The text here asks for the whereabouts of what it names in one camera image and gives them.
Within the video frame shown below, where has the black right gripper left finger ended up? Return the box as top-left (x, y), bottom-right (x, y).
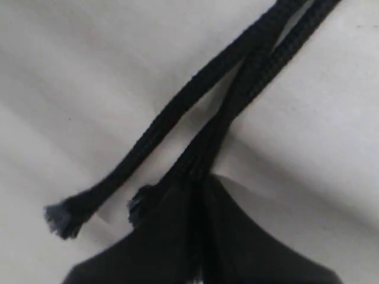
top-left (64, 181), bottom-right (201, 283)

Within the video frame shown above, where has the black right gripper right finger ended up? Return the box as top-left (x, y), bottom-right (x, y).
top-left (202, 176), bottom-right (338, 283)

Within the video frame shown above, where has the black cable bundle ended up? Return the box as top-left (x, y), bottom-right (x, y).
top-left (127, 0), bottom-right (344, 231)
top-left (43, 0), bottom-right (300, 240)

